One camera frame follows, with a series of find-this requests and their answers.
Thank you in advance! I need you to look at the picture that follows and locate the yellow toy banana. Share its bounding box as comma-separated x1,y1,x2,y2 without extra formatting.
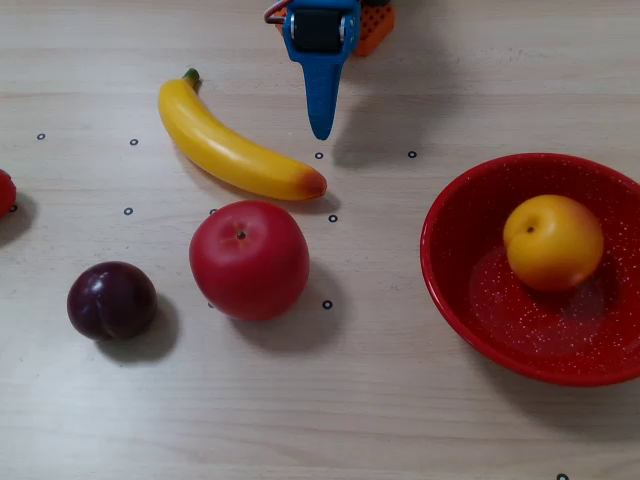
158,67,329,202

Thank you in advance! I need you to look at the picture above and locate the red white black servo wire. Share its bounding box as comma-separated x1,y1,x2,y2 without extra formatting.
262,0,291,26

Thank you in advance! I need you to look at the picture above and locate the orange yellow toy peach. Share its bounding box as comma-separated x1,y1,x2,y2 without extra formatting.
502,194,605,293

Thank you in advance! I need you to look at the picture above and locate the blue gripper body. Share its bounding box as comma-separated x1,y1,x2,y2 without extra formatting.
293,8,345,53

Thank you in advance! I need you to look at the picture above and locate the red toy apple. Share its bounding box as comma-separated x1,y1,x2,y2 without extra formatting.
188,199,311,322

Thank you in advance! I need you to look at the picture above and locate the dark purple toy plum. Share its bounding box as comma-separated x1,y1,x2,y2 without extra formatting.
66,260,159,342

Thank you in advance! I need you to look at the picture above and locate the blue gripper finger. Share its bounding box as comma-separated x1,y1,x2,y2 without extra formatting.
281,0,362,142

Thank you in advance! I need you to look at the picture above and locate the red speckled bowl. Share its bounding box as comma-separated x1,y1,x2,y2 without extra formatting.
419,152,640,387

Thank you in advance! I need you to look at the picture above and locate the small red round fruit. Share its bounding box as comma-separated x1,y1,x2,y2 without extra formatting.
0,168,18,219

